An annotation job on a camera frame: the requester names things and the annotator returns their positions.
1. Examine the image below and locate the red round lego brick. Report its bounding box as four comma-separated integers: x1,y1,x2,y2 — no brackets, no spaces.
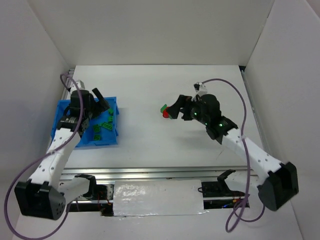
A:
162,107,169,119

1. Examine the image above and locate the green square lego brick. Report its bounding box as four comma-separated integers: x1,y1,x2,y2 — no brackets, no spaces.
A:
92,124,101,133

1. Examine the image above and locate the green lego plate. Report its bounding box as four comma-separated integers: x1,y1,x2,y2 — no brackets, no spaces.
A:
100,122,113,131

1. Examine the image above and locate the green sloped lego brick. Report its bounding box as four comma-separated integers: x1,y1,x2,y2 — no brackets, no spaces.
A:
93,134,102,141

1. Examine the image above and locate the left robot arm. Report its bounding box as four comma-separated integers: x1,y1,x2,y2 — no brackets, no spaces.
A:
14,88,110,220

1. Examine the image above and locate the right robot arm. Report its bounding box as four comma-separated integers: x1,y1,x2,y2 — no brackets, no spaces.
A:
166,94,299,212

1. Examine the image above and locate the green lego in bin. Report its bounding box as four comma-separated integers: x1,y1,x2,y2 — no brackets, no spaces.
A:
108,108,114,115

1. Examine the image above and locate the blue bin right compartment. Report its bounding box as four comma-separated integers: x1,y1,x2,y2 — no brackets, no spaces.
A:
87,96,119,148

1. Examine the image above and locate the blue bin compartment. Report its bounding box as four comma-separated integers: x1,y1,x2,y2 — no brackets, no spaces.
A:
87,96,119,148
50,100,94,148

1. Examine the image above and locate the blue bin left compartment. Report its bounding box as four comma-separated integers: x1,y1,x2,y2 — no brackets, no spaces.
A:
50,100,94,148

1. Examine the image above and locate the silver foil tape sheet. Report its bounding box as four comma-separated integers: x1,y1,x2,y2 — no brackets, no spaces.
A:
113,179,205,217

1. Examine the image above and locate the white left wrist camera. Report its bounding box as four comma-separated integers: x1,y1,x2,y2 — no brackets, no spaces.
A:
69,80,86,94

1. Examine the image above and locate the aluminium table rail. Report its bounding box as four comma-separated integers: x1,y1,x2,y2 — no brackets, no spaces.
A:
60,166,247,181

